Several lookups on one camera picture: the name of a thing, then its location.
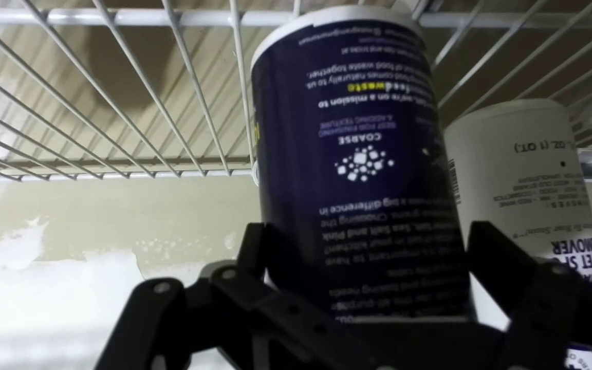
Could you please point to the black cylindrical container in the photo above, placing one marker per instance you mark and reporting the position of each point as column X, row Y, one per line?
column 352, row 167

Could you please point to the white wire shelf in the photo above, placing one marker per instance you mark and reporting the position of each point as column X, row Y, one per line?
column 136, row 89

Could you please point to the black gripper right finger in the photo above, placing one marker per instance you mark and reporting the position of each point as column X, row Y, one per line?
column 547, row 302

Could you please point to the white spray bottle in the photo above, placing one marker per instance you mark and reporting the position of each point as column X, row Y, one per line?
column 516, row 167

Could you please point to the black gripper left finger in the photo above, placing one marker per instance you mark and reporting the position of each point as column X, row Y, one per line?
column 229, row 306

